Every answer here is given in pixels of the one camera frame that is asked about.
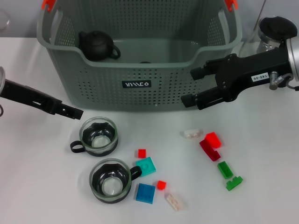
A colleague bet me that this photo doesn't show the bright red brick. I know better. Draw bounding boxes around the bright red brick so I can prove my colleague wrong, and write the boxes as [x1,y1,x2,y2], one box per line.
[205,132,222,149]

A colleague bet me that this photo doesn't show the right arm cable with connector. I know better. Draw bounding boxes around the right arm cable with connector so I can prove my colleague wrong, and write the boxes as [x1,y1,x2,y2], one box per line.
[268,71,299,91]

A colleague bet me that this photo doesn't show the small white brick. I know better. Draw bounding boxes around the small white brick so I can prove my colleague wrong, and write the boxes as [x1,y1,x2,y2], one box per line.
[179,128,203,142]

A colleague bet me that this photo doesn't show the green rectangular brick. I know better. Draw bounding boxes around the green rectangular brick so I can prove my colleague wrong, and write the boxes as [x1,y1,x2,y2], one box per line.
[217,161,235,180]

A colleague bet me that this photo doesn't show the orange bin handle clip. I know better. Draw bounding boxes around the orange bin handle clip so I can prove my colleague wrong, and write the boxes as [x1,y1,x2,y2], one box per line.
[224,0,238,12]
[41,0,56,12]

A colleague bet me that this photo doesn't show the grey-green perforated storage bin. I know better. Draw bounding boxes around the grey-green perforated storage bin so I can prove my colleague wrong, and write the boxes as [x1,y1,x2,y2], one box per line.
[36,0,242,112]

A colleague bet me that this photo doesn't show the green stepped brick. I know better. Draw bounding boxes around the green stepped brick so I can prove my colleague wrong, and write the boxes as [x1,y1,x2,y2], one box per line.
[225,176,243,192]

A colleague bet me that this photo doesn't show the teal square brick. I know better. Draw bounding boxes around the teal square brick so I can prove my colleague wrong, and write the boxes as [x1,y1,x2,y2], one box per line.
[135,156,157,178]

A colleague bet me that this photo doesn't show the long clear white brick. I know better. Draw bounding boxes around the long clear white brick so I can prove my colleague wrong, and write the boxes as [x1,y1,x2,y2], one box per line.
[164,191,189,212]

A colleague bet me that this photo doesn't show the blue four-stud brick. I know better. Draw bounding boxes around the blue four-stud brick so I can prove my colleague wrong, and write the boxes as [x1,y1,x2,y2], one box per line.
[135,183,156,205]

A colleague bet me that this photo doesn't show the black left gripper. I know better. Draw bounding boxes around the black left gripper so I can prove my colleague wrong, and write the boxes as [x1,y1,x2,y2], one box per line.
[2,78,84,120]

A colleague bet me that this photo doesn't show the glass pitcher with black handle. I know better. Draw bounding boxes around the glass pitcher with black handle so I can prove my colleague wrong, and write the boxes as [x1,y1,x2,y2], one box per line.
[240,15,299,58]

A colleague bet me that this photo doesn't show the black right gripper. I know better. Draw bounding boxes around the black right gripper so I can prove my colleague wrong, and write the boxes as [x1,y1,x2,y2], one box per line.
[181,45,293,111]

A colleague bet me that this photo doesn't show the dark red translucent brick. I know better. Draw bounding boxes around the dark red translucent brick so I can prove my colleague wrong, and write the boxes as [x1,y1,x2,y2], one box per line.
[199,139,221,161]

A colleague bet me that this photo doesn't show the dark clay teapot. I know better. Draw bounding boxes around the dark clay teapot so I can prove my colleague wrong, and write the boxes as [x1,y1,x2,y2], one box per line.
[78,29,121,62]

